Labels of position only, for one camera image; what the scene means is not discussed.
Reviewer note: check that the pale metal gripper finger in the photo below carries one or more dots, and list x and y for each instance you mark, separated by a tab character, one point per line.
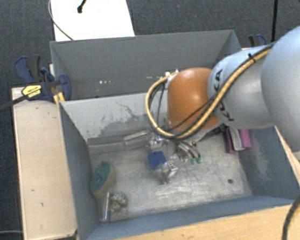
169	171
156	145

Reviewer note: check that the blue block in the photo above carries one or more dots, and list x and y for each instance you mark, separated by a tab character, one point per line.
156	160

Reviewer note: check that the grey metal bin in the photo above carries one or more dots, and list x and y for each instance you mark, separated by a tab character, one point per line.
201	183

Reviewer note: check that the dark grey flat block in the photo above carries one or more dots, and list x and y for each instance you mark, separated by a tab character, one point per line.
104	142

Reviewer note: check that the purple and pink cloth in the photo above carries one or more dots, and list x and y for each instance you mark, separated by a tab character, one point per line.
238	141

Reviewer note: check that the grey-green mottled lump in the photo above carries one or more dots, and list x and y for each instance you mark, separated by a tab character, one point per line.
118	201

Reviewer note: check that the green and tan sponge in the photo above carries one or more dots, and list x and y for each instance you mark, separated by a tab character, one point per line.
101	179

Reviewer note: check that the clear glass tube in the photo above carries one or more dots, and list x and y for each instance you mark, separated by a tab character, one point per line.
104	208

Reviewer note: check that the pale wood board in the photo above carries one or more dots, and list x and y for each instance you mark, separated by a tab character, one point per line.
42	170

